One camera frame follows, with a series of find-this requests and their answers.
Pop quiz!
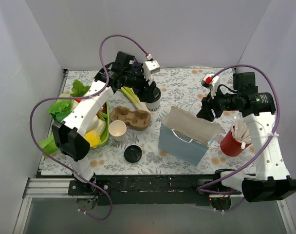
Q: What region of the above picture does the light blue paper bag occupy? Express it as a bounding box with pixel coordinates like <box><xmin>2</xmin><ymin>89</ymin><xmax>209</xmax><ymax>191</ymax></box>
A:
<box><xmin>158</xmin><ymin>106</ymin><xmax>222</xmax><ymax>166</ymax></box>

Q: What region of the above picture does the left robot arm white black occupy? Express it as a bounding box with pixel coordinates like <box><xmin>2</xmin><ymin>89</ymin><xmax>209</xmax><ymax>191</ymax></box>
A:
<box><xmin>52</xmin><ymin>51</ymin><xmax>160</xmax><ymax>195</ymax></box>

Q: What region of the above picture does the purple cable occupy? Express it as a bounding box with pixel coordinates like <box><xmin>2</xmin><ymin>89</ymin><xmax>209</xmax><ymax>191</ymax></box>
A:
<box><xmin>29</xmin><ymin>34</ymin><xmax>153</xmax><ymax>220</ymax></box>
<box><xmin>196</xmin><ymin>64</ymin><xmax>280</xmax><ymax>212</ymax></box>

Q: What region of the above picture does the white paper coffee cup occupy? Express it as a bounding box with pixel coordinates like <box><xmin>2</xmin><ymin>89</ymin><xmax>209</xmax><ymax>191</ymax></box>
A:
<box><xmin>108</xmin><ymin>120</ymin><xmax>127</xmax><ymax>142</ymax></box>

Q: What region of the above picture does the green lettuce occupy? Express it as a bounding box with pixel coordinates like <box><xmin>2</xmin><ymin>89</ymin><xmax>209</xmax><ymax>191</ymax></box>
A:
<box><xmin>38</xmin><ymin>79</ymin><xmax>90</xmax><ymax>154</ymax></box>

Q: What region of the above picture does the floral table mat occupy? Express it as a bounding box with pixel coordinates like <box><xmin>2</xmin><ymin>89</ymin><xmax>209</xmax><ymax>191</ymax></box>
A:
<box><xmin>38</xmin><ymin>67</ymin><xmax>265</xmax><ymax>175</ymax></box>

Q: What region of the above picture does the aluminium rail frame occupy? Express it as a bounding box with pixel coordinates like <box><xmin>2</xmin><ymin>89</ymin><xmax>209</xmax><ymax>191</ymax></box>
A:
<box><xmin>13</xmin><ymin>65</ymin><xmax>296</xmax><ymax>234</ymax></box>

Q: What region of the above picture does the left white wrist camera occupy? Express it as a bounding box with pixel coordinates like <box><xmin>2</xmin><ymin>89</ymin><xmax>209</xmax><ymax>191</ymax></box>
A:
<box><xmin>143</xmin><ymin>53</ymin><xmax>160</xmax><ymax>81</ymax></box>

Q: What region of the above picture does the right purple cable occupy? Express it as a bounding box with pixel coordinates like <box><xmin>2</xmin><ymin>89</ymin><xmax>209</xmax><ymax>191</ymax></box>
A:
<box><xmin>196</xmin><ymin>64</ymin><xmax>280</xmax><ymax>212</ymax></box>

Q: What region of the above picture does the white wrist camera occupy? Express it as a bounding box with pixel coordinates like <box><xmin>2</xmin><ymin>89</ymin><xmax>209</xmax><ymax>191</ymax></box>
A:
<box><xmin>201</xmin><ymin>74</ymin><xmax>220</xmax><ymax>98</ymax></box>
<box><xmin>143</xmin><ymin>53</ymin><xmax>160</xmax><ymax>81</ymax></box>

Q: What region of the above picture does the brown cardboard cup carrier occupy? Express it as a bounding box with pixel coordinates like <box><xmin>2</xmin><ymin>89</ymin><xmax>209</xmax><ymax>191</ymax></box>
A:
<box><xmin>110</xmin><ymin>106</ymin><xmax>151</xmax><ymax>131</ymax></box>

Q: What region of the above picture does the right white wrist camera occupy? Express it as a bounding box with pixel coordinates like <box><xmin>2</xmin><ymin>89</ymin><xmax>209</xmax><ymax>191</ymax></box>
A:
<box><xmin>201</xmin><ymin>74</ymin><xmax>220</xmax><ymax>98</ymax></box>

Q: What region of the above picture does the red cup holder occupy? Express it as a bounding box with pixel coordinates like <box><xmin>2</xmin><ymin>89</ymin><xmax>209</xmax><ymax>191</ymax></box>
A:
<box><xmin>220</xmin><ymin>126</ymin><xmax>251</xmax><ymax>157</ymax></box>

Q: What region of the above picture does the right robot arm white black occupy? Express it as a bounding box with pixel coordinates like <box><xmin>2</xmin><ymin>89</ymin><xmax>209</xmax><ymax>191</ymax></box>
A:
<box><xmin>197</xmin><ymin>72</ymin><xmax>296</xmax><ymax>202</ymax></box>

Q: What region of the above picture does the green onion stalk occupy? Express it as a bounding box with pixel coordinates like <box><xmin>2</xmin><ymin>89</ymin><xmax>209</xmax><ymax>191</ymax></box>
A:
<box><xmin>120</xmin><ymin>86</ymin><xmax>150</xmax><ymax>112</ymax></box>

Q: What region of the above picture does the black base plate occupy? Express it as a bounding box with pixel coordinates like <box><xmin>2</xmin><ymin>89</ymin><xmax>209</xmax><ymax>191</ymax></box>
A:
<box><xmin>36</xmin><ymin>170</ymin><xmax>273</xmax><ymax>208</ymax></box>

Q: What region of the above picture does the green plastic tray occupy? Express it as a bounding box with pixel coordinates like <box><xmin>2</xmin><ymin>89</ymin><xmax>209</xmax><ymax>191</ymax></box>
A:
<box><xmin>97</xmin><ymin>113</ymin><xmax>109</xmax><ymax>147</ymax></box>

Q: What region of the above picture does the black plastic cup lid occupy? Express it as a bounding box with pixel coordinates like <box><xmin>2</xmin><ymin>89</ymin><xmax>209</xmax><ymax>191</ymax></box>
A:
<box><xmin>144</xmin><ymin>87</ymin><xmax>161</xmax><ymax>103</ymax></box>

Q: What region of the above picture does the yellow leafy cabbage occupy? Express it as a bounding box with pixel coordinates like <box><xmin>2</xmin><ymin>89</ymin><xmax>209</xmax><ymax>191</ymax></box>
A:
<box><xmin>84</xmin><ymin>120</ymin><xmax>106</xmax><ymax>148</ymax></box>

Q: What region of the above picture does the orange carrot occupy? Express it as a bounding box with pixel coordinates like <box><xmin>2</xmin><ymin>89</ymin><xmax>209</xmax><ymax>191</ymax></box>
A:
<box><xmin>75</xmin><ymin>99</ymin><xmax>107</xmax><ymax>118</ymax></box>

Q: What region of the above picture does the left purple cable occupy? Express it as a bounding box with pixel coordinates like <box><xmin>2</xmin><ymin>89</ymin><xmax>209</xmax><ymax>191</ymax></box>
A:
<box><xmin>29</xmin><ymin>34</ymin><xmax>153</xmax><ymax>220</ymax></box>

